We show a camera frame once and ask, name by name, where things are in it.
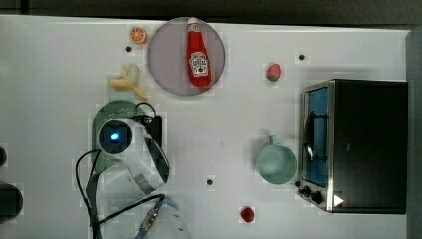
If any grey round plate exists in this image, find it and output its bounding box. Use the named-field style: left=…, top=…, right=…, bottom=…
left=147, top=17, right=225, bottom=97

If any black cylinder upper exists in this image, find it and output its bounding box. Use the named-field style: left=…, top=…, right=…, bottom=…
left=0, top=147, right=7, bottom=166

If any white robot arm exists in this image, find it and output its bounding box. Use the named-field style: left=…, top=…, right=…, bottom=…
left=85, top=118, right=191, bottom=239

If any black cylinder lower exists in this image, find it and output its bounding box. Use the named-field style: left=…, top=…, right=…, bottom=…
left=0, top=183, right=23, bottom=223

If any peeled banana toy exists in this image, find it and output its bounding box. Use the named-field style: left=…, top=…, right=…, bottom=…
left=108, top=65, right=148, bottom=99

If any strawberry toy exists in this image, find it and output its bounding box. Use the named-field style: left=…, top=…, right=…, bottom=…
left=266, top=64, right=282, bottom=82

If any green plastic strainer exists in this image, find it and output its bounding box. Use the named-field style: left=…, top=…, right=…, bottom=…
left=91, top=100, right=144, bottom=173

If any orange slice toy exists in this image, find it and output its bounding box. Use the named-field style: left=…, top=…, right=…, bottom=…
left=129, top=27, right=148, bottom=45

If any blue plastic cup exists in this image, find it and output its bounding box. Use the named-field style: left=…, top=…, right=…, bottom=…
left=158, top=196, right=179, bottom=211

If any black cylinder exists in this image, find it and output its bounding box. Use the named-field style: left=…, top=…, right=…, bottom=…
left=0, top=147, right=7, bottom=166
left=0, top=183, right=23, bottom=223

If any toaster oven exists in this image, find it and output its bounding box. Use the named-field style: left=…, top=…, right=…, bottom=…
left=296, top=79, right=408, bottom=214

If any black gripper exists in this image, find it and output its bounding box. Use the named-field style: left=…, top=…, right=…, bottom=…
left=131, top=115, right=163, bottom=146

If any small red tomato toy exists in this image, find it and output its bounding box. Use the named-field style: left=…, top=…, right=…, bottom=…
left=240, top=206, right=255, bottom=223

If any red ketchup bottle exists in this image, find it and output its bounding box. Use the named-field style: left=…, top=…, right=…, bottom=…
left=186, top=17, right=211, bottom=88

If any light green mug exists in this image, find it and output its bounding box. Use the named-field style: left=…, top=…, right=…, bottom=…
left=255, top=135, right=297, bottom=185

